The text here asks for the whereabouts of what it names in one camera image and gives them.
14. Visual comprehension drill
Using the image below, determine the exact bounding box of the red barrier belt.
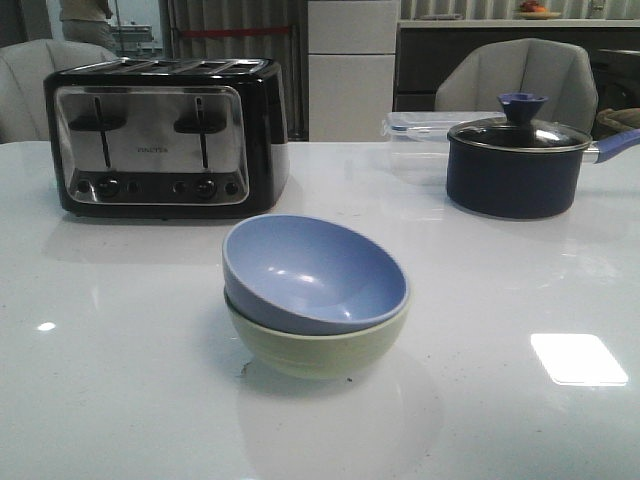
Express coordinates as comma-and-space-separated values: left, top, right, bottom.
178, 26, 291, 38

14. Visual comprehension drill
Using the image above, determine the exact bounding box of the glass pot lid blue knob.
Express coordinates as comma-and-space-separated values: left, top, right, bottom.
447, 92, 591, 152

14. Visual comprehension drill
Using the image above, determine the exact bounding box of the grey chair at left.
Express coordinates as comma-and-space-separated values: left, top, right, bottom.
1, 39, 116, 143

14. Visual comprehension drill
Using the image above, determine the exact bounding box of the tan cushion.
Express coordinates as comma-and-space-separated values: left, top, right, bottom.
596, 107, 640, 139

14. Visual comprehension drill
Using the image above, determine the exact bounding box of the dark kitchen counter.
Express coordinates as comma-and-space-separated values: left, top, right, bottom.
393, 19, 639, 111

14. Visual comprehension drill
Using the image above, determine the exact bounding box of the blue saucepan with handle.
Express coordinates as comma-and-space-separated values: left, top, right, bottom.
446, 129, 639, 219

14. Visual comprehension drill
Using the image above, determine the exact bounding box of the grey upholstered chair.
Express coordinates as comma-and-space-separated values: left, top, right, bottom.
434, 38, 598, 133

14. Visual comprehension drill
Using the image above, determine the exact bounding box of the wooden fruit plate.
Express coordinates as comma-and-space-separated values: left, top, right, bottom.
516, 0, 561, 20

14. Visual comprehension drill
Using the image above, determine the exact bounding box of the person in background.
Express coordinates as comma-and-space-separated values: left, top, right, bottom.
59, 0, 116, 53

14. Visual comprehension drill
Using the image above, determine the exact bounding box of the white refrigerator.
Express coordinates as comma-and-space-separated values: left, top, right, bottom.
307, 1, 400, 142

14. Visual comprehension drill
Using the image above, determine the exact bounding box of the clear plastic food container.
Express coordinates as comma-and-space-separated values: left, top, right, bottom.
382, 111, 505, 187

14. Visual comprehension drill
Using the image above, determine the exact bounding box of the black silver toaster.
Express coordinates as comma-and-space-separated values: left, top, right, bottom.
44, 58, 289, 219

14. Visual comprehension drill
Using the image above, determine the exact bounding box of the blue bowl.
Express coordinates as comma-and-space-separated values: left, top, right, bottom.
222, 214, 409, 336

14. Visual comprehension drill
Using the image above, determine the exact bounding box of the metal barrier post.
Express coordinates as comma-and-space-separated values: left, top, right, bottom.
167, 1, 181, 58

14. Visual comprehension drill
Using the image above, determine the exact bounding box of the green bowl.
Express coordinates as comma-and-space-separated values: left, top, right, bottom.
224, 295, 412, 380

